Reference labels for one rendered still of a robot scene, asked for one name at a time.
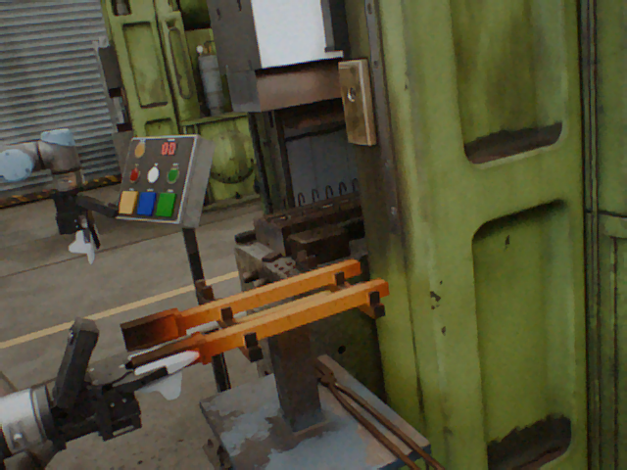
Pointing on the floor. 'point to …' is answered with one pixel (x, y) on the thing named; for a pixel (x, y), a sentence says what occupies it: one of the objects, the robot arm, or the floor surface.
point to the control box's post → (193, 283)
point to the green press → (175, 89)
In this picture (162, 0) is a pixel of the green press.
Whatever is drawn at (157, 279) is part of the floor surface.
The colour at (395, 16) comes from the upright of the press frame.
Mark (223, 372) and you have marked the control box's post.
